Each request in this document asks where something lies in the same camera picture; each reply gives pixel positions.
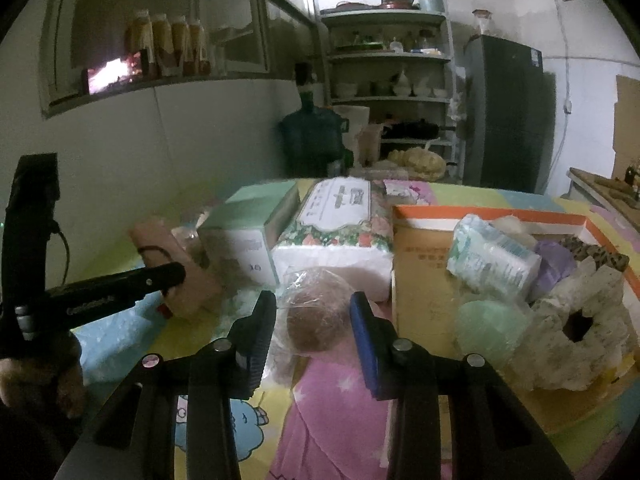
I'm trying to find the pale green soft item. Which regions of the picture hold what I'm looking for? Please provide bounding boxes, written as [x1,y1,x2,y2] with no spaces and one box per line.
[455,300,533,366]

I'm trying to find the kitchen counter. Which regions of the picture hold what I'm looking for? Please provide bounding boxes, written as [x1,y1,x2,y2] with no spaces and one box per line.
[567,167,640,233]

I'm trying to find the green tissue box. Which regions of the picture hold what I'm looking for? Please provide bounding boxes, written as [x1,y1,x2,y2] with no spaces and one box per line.
[196,180,301,288]

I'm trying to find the basket of flatbread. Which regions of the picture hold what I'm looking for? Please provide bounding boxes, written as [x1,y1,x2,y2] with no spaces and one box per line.
[389,147,447,178]

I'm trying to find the black cable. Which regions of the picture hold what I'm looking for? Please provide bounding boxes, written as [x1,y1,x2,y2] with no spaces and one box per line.
[50,220,72,287]

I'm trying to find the cardboard box with orange rim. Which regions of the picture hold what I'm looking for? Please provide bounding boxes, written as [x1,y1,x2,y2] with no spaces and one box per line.
[390,204,640,436]

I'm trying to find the floral tissue pack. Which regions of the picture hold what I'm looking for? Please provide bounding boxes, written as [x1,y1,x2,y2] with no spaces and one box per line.
[270,177,396,303]

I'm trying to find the crumpled clear plastic wrap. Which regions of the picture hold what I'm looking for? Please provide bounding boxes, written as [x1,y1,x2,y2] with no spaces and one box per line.
[215,287,266,332]

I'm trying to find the dark refrigerator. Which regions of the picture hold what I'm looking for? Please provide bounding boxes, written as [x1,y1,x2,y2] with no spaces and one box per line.
[462,34,557,193]

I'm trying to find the glass-door wall cabinet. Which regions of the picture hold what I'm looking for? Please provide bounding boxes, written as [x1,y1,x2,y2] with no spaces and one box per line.
[40,0,321,118]

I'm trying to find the cardboard sheet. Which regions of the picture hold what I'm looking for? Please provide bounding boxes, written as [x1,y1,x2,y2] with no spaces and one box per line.
[612,75,640,171]

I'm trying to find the cream fluffy item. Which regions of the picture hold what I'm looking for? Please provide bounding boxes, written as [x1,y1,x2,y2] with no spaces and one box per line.
[492,215,538,242]

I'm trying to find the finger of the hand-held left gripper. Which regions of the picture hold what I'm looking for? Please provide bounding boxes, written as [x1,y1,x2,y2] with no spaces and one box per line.
[45,261,187,332]

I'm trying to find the clear bag with brown item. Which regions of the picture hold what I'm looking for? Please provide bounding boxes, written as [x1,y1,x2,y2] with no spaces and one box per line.
[272,267,362,363]

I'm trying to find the white green tissue packet bundle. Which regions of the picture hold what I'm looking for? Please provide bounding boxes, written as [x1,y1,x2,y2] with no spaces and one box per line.
[446,213,542,303]

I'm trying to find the white metal shelf rack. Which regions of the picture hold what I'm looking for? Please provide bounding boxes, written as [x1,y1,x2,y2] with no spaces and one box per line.
[320,9,458,171]

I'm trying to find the grey fluffy scrunchie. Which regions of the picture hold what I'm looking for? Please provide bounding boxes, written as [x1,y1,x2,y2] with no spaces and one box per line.
[510,257,638,392]

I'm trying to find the row of white bowls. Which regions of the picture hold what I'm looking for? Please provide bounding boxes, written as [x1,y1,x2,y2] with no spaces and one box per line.
[334,70,449,100]

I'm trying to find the blue water jug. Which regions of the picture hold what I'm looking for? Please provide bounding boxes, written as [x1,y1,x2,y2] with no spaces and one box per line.
[280,102,349,178]

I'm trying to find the leopard print cloth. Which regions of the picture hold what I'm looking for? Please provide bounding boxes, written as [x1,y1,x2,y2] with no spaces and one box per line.
[560,235,630,271]

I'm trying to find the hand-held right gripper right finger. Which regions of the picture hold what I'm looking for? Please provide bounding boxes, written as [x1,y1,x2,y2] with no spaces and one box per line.
[350,290,576,480]

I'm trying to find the person's left hand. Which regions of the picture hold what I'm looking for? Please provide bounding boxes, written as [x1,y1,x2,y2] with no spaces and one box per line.
[0,334,86,418]

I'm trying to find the purple cloth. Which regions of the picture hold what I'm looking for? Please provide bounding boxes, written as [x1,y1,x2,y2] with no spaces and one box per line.
[530,240,578,301]

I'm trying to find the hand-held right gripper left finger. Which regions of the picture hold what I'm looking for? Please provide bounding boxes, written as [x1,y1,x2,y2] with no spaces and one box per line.
[55,289,278,480]

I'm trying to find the black wok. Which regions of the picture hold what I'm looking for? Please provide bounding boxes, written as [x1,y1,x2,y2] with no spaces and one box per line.
[382,119,443,141]

